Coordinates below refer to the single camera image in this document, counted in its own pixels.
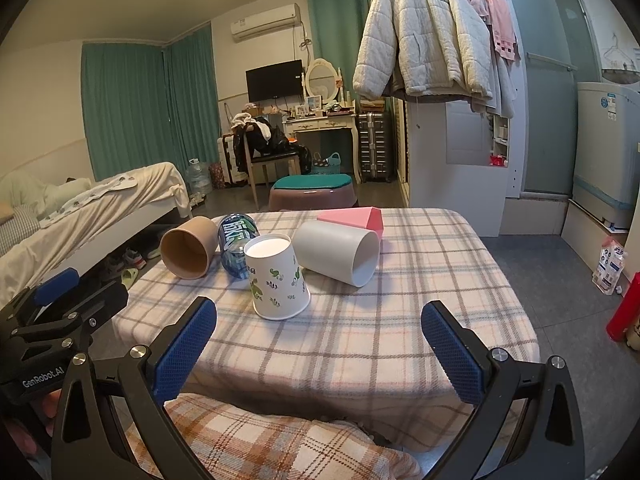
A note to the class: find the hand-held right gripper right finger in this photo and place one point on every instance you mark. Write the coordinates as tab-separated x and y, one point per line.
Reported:
450	347

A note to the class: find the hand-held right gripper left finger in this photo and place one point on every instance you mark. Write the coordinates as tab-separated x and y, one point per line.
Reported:
182	347

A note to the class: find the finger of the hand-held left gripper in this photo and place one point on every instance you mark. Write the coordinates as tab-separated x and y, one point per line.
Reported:
97	305
56	282

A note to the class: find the white plastic cup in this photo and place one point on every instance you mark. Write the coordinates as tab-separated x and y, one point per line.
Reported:
335	252

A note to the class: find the brown paper cup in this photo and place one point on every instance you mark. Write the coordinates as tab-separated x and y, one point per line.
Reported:
187	250

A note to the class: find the green printed paper cup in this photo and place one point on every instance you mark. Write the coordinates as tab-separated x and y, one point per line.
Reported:
276	280

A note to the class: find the pink square cup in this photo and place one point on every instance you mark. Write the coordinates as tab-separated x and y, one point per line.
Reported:
352	217

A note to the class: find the person's left hand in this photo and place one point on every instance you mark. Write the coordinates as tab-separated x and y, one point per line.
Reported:
48	410

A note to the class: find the green slipper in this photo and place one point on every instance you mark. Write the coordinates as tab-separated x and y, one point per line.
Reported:
129	278

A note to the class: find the grey sneaker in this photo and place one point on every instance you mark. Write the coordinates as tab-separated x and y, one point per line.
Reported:
135	258

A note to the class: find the grey striped pillow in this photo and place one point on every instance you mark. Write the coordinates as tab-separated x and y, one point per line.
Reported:
15	230

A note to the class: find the bed with beige cover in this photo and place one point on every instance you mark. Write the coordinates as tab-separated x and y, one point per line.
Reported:
100	210

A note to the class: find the plaid tablecloth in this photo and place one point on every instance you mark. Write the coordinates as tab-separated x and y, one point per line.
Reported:
350	340

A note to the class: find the blue water bottle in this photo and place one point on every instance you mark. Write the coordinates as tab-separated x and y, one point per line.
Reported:
234	245

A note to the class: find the clear water jug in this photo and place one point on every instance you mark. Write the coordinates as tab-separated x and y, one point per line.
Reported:
197	176

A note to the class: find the white wardrobe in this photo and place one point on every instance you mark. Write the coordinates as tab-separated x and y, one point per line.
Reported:
430	170

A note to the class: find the red bottle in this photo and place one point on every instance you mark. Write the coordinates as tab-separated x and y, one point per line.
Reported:
625	305

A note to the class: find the white printed packet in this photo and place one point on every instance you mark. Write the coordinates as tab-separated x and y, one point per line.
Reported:
611	265

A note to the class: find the teal curtain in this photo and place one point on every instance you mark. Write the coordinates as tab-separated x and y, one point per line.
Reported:
192	95
340	25
125	110

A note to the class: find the white suitcase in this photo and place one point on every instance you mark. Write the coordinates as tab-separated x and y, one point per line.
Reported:
227	160

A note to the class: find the green cushioned stool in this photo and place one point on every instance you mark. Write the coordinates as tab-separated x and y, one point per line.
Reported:
312	200

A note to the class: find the wooden chair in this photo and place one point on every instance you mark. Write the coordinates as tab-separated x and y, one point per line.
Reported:
272	160

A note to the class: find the teal mat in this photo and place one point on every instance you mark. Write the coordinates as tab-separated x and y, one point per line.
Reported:
312	181

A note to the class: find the silver suitcase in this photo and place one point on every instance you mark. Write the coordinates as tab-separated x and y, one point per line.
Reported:
375	147

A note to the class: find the teal basket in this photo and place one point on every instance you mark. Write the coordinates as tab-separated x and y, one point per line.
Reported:
327	164

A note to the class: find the pile of clothes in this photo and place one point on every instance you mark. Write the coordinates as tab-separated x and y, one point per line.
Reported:
265	135

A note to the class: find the white washing machine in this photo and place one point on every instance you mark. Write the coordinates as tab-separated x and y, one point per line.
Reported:
607	150

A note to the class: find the frosted glass door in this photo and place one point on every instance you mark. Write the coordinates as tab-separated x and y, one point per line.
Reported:
545	110

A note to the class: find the white dressing table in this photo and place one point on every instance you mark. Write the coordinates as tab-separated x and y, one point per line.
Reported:
320	124

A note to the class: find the grey hanging garment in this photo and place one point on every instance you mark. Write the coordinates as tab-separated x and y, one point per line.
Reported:
500	90

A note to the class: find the black television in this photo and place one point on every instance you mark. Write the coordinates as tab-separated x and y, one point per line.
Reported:
274	80

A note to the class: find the oval white mirror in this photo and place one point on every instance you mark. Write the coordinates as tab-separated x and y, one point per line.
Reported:
321	79

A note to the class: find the white puffer jacket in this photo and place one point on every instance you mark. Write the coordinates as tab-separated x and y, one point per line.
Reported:
420	30

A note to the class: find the pink hanging towel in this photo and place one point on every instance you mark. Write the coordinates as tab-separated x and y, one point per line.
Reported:
500	25

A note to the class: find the white air conditioner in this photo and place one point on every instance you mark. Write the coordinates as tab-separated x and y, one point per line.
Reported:
265	21

